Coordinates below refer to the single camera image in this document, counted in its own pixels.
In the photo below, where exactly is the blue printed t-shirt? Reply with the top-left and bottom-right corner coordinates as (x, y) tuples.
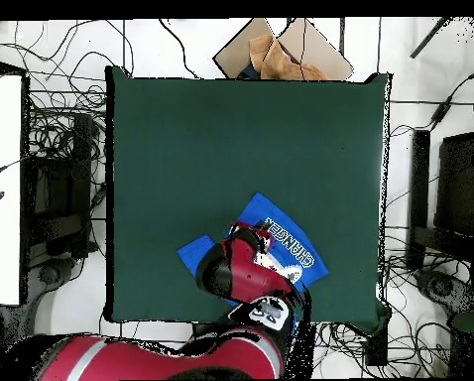
(176, 191), (329, 308)

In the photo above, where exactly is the black cable tangle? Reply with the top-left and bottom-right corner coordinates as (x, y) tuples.
(26, 94), (107, 168)

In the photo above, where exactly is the black power adapter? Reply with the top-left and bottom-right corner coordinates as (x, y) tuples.
(429, 100), (453, 129)

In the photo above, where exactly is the black chair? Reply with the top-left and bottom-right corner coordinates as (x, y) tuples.
(407, 128), (474, 263)

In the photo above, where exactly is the dark green table cloth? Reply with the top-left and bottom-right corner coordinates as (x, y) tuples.
(103, 64), (393, 334)

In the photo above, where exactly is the black rod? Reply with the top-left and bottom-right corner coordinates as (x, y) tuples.
(409, 17), (452, 60)

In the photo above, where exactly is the open cardboard box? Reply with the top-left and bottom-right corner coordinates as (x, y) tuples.
(212, 17), (355, 82)

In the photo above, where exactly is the white side table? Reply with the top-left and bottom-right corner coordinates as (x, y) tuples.
(0, 72), (24, 307)

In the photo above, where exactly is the brown cloth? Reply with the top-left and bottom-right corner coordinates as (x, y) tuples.
(248, 34), (329, 81)

